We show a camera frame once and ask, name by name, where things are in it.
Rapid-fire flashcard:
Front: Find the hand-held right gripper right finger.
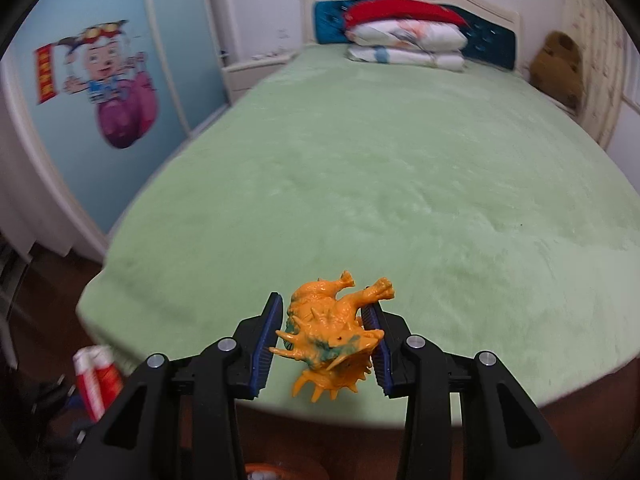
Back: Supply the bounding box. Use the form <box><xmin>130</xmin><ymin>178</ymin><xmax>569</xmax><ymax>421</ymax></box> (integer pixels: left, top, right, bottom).
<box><xmin>361</xmin><ymin>302</ymin><xmax>586</xmax><ymax>480</ymax></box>

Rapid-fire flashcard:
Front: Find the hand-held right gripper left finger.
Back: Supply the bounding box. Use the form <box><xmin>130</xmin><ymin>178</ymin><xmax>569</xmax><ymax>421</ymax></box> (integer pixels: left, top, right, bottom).
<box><xmin>65</xmin><ymin>292</ymin><xmax>285</xmax><ymax>480</ymax></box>

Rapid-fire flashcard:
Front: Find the orange dinosaur toy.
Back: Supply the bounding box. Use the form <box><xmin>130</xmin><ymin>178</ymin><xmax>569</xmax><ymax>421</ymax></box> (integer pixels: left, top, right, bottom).
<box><xmin>269</xmin><ymin>270</ymin><xmax>396</xmax><ymax>403</ymax></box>

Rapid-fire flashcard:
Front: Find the orange round bin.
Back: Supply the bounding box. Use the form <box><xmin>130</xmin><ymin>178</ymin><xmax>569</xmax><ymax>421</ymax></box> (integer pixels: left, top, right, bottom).
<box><xmin>245</xmin><ymin>464</ymin><xmax>327</xmax><ymax>480</ymax></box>

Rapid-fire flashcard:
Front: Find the red and white packet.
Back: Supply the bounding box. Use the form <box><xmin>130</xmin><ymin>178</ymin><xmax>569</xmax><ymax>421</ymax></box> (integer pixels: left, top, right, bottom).
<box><xmin>73</xmin><ymin>346</ymin><xmax>124</xmax><ymax>422</ymax></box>

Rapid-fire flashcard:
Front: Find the green bed blanket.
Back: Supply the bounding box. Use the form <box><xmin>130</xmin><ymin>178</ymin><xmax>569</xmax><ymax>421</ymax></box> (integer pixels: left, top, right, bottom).
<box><xmin>76</xmin><ymin>45</ymin><xmax>640</xmax><ymax>428</ymax></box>

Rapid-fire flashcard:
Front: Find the white nightstand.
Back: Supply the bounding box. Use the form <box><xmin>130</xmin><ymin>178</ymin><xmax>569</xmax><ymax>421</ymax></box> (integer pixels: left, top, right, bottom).
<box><xmin>221</xmin><ymin>55</ymin><xmax>296</xmax><ymax>104</ymax></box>

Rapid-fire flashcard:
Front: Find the blue cartoon wardrobe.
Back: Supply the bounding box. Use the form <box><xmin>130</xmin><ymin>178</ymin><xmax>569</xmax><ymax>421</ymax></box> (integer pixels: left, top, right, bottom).
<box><xmin>0</xmin><ymin>0</ymin><xmax>232</xmax><ymax>261</ymax></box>

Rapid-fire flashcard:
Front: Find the folded white printed quilt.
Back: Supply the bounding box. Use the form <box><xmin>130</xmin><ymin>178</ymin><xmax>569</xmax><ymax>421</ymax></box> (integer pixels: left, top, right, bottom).
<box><xmin>347</xmin><ymin>44</ymin><xmax>466</xmax><ymax>72</ymax></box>

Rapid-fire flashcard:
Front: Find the cream headboard with blue padding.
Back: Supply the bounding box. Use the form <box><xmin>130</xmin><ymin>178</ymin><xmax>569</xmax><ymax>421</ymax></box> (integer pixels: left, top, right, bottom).
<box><xmin>300</xmin><ymin>0</ymin><xmax>523</xmax><ymax>76</ymax></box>

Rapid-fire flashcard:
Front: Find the white printed pillow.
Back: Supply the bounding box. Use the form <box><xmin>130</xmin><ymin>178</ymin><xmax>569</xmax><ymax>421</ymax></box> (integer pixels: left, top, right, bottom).
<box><xmin>345</xmin><ymin>20</ymin><xmax>469</xmax><ymax>54</ymax></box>

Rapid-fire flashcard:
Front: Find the brown plush toy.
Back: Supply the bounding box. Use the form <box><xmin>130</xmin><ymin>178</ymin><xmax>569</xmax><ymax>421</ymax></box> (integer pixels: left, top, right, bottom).
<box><xmin>530</xmin><ymin>31</ymin><xmax>584</xmax><ymax>111</ymax></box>

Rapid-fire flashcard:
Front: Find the cream floral curtain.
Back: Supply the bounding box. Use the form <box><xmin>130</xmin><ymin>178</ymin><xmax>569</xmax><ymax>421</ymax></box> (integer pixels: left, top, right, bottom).
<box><xmin>562</xmin><ymin>0</ymin><xmax>632</xmax><ymax>149</ymax></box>

